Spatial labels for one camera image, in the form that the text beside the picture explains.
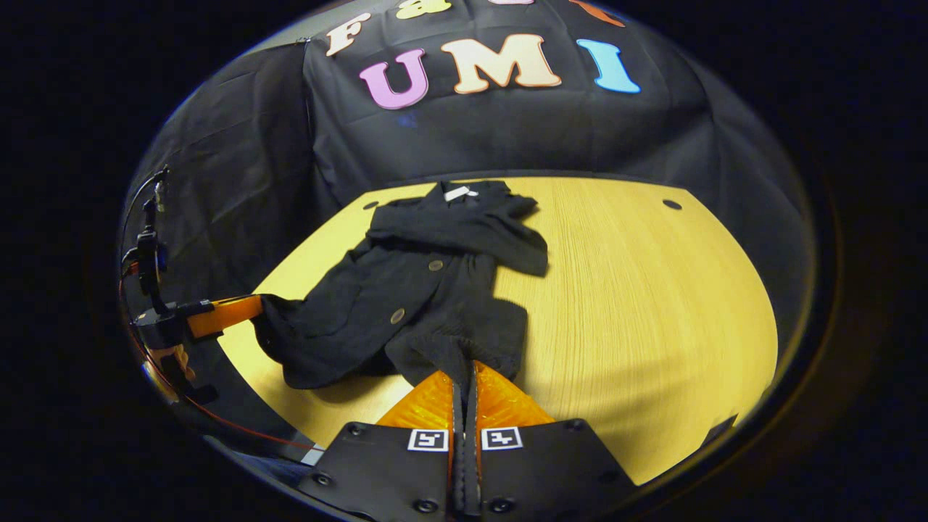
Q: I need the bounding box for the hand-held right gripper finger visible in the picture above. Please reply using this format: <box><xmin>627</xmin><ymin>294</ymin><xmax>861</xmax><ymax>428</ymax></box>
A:
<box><xmin>297</xmin><ymin>370</ymin><xmax>465</xmax><ymax>519</ymax></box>
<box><xmin>465</xmin><ymin>361</ymin><xmax>639</xmax><ymax>519</ymax></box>

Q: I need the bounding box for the black button shirt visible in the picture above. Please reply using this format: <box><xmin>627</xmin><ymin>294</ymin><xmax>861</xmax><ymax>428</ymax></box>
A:
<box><xmin>250</xmin><ymin>180</ymin><xmax>550</xmax><ymax>392</ymax></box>

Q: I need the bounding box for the black backdrop cloth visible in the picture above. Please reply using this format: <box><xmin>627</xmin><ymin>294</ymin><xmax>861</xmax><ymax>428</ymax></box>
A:
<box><xmin>120</xmin><ymin>0</ymin><xmax>816</xmax><ymax>450</ymax></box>

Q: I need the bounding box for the red cable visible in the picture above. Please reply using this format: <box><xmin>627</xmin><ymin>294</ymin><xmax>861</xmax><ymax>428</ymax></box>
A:
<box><xmin>120</xmin><ymin>279</ymin><xmax>320</xmax><ymax>452</ymax></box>

